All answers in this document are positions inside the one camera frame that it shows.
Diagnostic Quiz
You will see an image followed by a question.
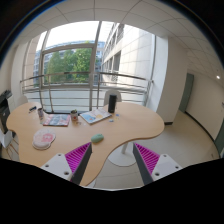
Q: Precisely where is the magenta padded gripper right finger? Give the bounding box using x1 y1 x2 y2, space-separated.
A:
133 143 182 185

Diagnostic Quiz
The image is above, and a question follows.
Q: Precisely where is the open colourful book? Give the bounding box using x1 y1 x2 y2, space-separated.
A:
80 108 111 124

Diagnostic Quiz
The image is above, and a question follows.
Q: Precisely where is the small black object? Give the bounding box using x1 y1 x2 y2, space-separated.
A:
29 106 37 112

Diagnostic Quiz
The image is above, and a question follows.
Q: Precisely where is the green computer mouse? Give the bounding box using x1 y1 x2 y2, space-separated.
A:
91 134 104 143

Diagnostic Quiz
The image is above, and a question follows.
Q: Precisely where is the pink magazine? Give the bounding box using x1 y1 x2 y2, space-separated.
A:
43 114 70 126

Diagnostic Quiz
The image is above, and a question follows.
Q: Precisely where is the green door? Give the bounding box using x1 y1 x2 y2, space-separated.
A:
179 74 194 112

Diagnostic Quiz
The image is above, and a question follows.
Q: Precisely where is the wooden curved table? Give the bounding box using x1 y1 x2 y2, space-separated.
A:
7 102 164 186

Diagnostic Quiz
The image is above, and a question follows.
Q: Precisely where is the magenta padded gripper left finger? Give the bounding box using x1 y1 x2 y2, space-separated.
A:
42 143 92 185

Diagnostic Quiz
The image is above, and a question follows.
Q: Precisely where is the white chair at left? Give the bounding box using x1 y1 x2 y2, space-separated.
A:
15 96 28 106

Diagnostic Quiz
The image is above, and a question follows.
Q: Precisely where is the pink round mouse pad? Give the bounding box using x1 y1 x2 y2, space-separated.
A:
32 129 56 150

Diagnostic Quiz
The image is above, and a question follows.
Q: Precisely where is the black cylindrical speaker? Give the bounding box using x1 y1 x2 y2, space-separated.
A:
108 94 117 113

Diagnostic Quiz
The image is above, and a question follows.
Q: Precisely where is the metal balcony railing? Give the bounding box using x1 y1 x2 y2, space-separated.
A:
20 72 153 113

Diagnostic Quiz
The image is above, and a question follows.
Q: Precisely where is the small dark cup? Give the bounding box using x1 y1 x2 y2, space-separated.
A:
37 108 44 118

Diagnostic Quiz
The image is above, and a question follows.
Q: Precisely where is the white chair behind table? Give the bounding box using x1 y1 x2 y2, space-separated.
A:
104 89 122 106

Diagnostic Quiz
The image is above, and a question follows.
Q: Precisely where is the red white mug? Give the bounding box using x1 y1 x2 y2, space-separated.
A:
70 110 78 121

